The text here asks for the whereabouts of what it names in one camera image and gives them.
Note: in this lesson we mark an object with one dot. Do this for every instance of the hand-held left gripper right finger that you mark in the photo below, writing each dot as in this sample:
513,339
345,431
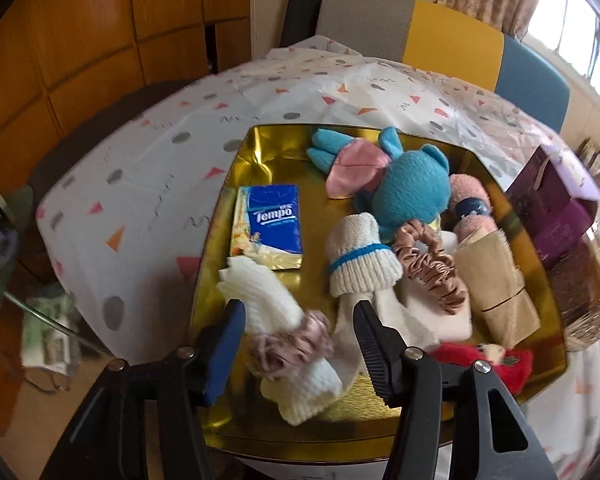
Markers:
380,360

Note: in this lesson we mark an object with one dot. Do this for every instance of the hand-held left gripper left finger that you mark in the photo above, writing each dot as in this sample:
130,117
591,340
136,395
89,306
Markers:
225,355

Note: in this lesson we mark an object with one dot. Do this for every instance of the pale pink scrunchie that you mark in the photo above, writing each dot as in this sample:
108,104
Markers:
280,350

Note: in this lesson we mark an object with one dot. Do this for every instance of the red sock with white tag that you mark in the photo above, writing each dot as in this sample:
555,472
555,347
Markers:
455,355

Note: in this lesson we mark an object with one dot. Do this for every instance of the white knit cloth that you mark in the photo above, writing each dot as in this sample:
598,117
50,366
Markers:
265,290

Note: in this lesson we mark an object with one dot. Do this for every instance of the white socks with blue stripe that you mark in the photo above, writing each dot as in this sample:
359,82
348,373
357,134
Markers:
360,260

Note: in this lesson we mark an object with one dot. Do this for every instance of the brown satin scrunchie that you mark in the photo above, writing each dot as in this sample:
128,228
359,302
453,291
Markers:
430,265

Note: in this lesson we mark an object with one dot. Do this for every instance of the beige cloth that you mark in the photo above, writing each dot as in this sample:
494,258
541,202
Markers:
500,285

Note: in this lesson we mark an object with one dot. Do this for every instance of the blue tissue pack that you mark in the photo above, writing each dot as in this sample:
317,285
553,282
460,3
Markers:
270,220

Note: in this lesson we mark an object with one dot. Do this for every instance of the blue plush toy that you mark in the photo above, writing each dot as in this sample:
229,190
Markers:
410,190

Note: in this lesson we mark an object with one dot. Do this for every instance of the pink towel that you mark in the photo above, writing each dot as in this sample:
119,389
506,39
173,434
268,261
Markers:
467,190

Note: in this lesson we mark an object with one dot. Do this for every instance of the gold tin tray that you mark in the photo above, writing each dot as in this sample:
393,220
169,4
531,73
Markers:
275,170

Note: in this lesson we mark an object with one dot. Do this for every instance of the green white package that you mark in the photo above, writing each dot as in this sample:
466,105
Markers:
50,335

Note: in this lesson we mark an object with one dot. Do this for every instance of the silver ornate tissue box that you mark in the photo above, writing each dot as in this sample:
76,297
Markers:
585,290

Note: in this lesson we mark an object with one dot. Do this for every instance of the purple tissue box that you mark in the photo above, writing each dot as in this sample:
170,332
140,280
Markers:
555,230

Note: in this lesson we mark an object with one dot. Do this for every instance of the grey yellow blue headboard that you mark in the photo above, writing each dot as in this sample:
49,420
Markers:
450,35

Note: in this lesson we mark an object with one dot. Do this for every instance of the wooden wardrobe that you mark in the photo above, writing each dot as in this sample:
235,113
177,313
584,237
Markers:
80,35

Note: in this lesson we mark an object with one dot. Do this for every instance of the black rolled mat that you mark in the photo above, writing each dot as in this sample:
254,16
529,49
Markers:
305,5

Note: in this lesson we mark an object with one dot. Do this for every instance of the window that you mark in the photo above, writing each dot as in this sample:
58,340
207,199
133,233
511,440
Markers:
575,35

